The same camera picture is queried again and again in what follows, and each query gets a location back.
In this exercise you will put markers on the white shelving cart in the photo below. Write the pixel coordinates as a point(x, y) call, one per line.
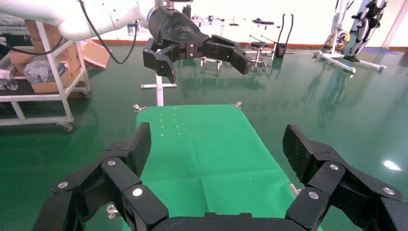
point(32, 98)

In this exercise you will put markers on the clear plastic bag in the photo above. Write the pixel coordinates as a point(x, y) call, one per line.
point(38, 71)

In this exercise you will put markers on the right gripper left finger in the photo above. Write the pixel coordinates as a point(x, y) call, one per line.
point(95, 191)

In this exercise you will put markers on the brown cardboard box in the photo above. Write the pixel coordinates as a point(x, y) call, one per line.
point(72, 60)
point(33, 38)
point(47, 86)
point(20, 57)

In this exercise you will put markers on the white table with black tray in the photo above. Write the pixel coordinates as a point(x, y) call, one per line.
point(263, 22)

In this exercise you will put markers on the flattened brown cardboard sheet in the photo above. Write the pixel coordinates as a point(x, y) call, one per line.
point(95, 54)

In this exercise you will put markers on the white metal frame rig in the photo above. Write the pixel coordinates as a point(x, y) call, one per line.
point(338, 62)

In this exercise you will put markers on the black exoskeleton legs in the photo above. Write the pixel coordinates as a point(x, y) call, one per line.
point(366, 22)

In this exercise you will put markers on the clear glass jar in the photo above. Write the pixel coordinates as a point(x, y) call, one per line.
point(11, 84)

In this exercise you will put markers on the black round stool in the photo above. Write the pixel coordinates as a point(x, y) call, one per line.
point(259, 45)

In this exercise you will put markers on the yellow wheel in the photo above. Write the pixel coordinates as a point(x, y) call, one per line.
point(343, 39)

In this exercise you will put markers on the white T-shaped floor stand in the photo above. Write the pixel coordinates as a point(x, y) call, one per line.
point(159, 92)

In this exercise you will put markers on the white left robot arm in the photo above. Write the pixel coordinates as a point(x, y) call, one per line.
point(47, 12)

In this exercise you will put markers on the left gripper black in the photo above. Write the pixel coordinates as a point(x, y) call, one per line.
point(175, 30)

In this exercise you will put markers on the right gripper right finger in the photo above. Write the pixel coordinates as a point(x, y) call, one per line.
point(344, 191)

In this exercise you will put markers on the green table cloth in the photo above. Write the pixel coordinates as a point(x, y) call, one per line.
point(207, 153)

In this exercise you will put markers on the white cluttered work table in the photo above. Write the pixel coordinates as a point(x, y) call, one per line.
point(220, 23)

